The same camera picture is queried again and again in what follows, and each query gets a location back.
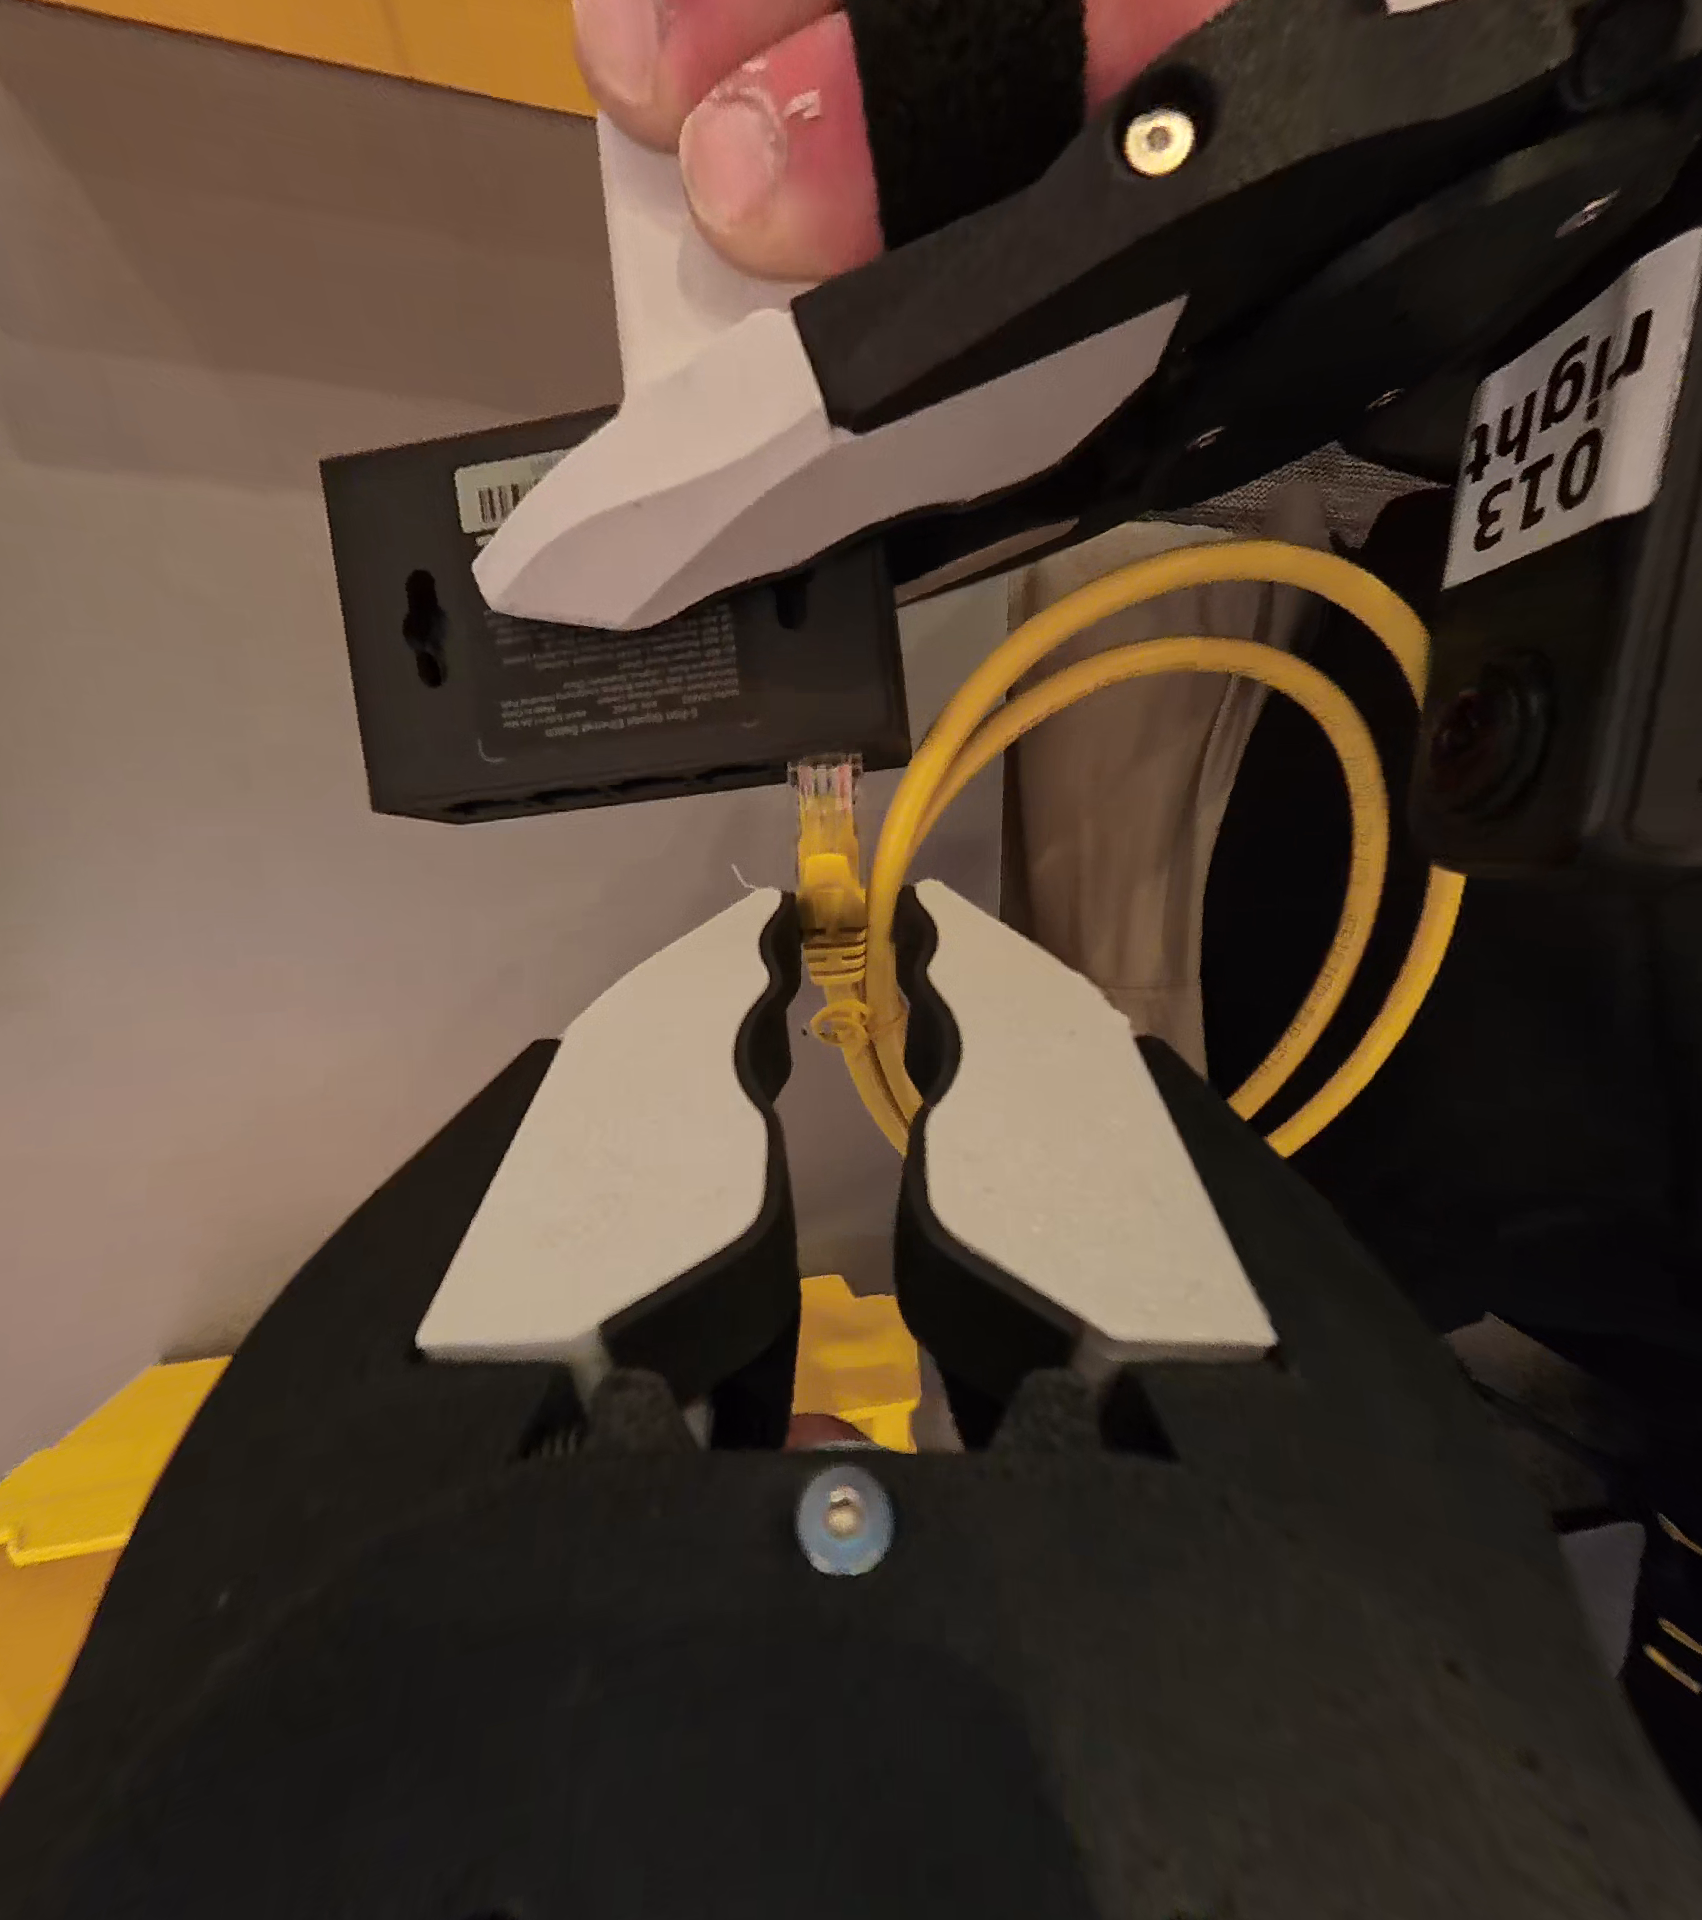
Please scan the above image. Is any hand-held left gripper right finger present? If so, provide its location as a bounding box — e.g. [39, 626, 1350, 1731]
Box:
[890, 877, 1280, 1452]

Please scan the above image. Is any yellow ethernet cable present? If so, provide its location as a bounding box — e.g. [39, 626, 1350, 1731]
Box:
[785, 540, 1468, 1163]

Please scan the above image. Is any black ethernet switch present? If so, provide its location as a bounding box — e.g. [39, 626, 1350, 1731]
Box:
[317, 404, 914, 827]

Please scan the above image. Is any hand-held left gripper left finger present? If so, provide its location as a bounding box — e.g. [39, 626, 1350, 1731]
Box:
[412, 883, 808, 1450]

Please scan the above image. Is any yellow plastic cable bin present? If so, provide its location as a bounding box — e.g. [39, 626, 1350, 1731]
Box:
[0, 1274, 920, 1920]

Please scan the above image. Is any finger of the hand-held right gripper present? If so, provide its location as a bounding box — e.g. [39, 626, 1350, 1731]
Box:
[471, 299, 1189, 632]

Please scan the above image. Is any person's right hand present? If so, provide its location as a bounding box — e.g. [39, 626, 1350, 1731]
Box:
[572, 0, 1235, 282]

